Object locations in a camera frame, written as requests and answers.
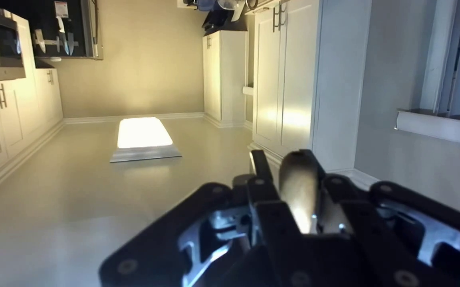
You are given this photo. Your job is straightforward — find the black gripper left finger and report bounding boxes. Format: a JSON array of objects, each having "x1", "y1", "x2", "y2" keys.
[{"x1": 98, "y1": 148, "x2": 318, "y2": 287}]

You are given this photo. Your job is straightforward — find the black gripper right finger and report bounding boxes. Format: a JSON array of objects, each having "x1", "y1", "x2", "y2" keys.
[{"x1": 321, "y1": 174, "x2": 460, "y2": 287}]

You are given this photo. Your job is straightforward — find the white floor mat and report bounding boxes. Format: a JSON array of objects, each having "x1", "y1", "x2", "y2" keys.
[{"x1": 109, "y1": 115, "x2": 184, "y2": 164}]

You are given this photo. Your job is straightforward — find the white blinds valance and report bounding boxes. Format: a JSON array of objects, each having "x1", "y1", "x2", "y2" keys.
[{"x1": 393, "y1": 107, "x2": 460, "y2": 152}]

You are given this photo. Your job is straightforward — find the white narrow kitchen cabinet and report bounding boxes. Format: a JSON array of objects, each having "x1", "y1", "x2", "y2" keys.
[{"x1": 202, "y1": 29, "x2": 250, "y2": 129}]

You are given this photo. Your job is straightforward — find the white kitchen cabinet row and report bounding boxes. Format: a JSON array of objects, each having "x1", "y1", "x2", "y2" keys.
[{"x1": 0, "y1": 67, "x2": 66, "y2": 188}]

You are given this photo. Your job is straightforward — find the white tall double-door cabinet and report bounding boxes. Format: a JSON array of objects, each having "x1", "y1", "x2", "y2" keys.
[{"x1": 250, "y1": 0, "x2": 323, "y2": 156}]

